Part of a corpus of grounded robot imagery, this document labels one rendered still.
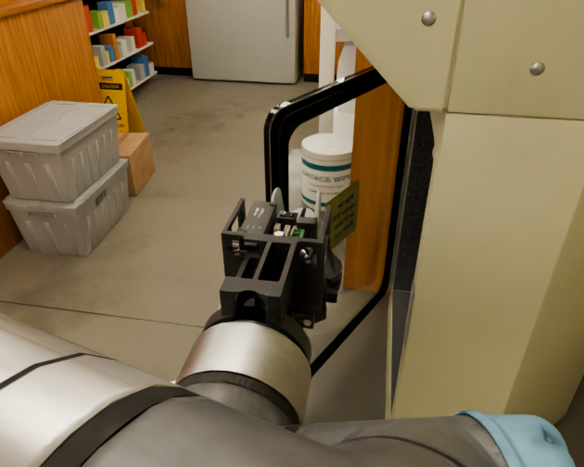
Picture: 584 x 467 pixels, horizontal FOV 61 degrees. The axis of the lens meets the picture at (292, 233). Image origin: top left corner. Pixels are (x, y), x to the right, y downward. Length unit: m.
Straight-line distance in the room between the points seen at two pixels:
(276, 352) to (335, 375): 0.52
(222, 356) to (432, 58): 0.25
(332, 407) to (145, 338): 1.60
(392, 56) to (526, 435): 0.27
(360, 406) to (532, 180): 0.45
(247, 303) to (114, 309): 2.16
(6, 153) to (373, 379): 2.22
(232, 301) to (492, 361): 0.32
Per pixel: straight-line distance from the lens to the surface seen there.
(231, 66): 5.66
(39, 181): 2.72
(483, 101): 0.40
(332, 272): 0.40
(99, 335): 2.35
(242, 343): 0.28
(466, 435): 0.21
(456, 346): 0.52
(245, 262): 0.34
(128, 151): 3.34
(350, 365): 0.81
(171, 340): 2.24
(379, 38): 0.38
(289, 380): 0.28
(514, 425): 0.21
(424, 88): 0.39
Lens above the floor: 1.53
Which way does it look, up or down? 33 degrees down
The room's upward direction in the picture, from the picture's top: straight up
